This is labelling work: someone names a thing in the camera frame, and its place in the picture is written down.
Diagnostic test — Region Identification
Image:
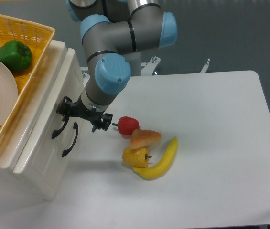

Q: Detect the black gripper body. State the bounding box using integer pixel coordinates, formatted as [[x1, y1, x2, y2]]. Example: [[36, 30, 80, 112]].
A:
[[71, 100, 104, 122]]

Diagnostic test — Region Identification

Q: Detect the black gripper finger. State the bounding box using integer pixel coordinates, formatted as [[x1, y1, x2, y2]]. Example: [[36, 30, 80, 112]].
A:
[[56, 96, 73, 121], [91, 113, 113, 133]]

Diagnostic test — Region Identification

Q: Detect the white drawer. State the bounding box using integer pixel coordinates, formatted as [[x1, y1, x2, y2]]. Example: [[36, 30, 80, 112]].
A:
[[39, 96, 85, 200], [14, 49, 83, 175]]

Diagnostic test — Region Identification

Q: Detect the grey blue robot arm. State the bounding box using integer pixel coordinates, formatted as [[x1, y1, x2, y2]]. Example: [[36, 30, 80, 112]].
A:
[[56, 0, 178, 130]]

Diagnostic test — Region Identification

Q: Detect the white drawer cabinet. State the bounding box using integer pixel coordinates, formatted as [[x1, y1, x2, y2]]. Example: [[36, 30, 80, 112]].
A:
[[0, 39, 90, 201]]

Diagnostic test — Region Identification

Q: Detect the red bell pepper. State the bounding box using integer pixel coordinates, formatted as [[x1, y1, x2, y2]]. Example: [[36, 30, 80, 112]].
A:
[[112, 116, 140, 135]]

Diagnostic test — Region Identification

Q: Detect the orange toast slice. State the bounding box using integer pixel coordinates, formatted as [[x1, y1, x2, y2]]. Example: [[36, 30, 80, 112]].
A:
[[129, 129, 162, 149]]

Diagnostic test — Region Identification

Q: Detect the yellow bell pepper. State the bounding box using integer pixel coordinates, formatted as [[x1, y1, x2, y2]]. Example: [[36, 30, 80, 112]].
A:
[[122, 147, 152, 168]]

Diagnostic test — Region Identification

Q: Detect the yellow banana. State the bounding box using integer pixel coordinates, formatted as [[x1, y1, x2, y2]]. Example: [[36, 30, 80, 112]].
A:
[[132, 137, 178, 180]]

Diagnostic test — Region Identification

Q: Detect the green bell pepper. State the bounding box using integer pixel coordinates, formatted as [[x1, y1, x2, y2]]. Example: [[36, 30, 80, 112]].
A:
[[0, 40, 32, 73]]

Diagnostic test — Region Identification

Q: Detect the yellow woven basket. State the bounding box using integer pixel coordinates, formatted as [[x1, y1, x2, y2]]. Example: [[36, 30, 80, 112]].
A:
[[0, 14, 55, 142]]

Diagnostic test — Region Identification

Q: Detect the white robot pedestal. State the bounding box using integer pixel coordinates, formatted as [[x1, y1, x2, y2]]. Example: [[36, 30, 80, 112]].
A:
[[123, 52, 141, 76]]

